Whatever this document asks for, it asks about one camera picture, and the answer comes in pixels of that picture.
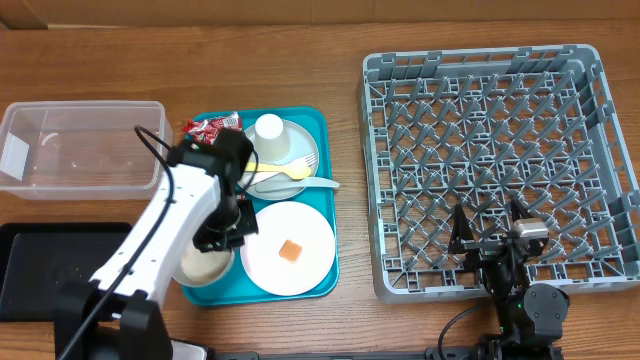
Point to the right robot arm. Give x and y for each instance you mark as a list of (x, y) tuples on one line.
[(530, 316)]

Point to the white plastic fork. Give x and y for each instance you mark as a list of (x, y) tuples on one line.
[(309, 160)]

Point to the large red snack wrapper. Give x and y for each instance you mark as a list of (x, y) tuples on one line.
[(207, 130)]

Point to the white pink-rimmed plate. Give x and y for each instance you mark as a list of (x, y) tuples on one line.
[(305, 226)]

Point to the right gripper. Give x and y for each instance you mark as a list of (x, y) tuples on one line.
[(461, 241)]

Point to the teal serving tray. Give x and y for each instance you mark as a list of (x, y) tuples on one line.
[(236, 288)]

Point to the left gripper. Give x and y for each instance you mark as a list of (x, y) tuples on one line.
[(206, 241)]

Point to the clear plastic bin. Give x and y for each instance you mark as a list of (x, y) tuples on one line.
[(81, 150)]

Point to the grey bowl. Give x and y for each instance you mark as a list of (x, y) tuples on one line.
[(200, 269)]

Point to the grey plate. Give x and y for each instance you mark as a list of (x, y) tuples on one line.
[(302, 144)]

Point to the orange food cube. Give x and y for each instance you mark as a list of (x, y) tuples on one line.
[(290, 251)]

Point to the grey dishwasher rack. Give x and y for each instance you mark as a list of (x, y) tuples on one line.
[(478, 128)]

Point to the black waste tray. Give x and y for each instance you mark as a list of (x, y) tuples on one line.
[(37, 259)]

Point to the yellow plastic spoon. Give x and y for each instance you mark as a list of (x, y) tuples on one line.
[(295, 171)]

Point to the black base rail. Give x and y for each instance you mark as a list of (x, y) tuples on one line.
[(450, 353)]

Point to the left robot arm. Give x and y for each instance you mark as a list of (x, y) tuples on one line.
[(117, 313)]

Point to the white paper cup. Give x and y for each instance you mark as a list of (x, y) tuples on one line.
[(271, 141)]

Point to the light blue plastic knife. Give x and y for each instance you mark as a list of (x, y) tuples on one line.
[(277, 185)]

